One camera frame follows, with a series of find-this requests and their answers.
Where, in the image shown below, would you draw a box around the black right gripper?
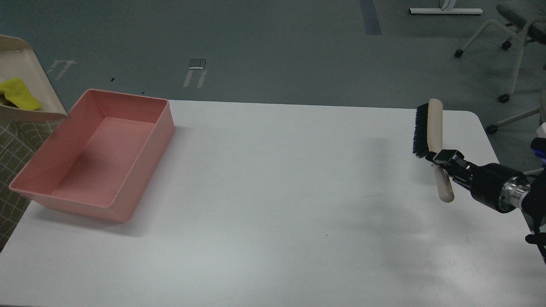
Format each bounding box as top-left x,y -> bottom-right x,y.
425,149 -> 530,214

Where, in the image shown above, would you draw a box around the beige hand brush black bristles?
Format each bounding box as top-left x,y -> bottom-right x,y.
412,98 -> 454,203

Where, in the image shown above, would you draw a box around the yellow sponge piece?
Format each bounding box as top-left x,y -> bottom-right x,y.
0,78 -> 42,111

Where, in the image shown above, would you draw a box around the beige plastic dustpan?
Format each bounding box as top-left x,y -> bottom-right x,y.
0,35 -> 69,122

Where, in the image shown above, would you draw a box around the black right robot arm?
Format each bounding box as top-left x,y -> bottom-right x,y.
422,149 -> 545,259

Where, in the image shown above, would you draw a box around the pink plastic bin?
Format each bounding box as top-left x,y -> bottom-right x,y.
9,89 -> 175,223

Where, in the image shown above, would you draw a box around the white table leg base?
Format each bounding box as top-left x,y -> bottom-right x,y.
408,0 -> 483,16

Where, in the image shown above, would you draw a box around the grey office chair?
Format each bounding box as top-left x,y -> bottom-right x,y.
454,0 -> 546,103

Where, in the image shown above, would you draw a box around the grey floor outlet plate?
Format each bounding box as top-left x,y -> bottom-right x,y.
188,58 -> 207,70

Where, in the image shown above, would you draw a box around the checkered beige cloth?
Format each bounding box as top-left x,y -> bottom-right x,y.
0,119 -> 60,249

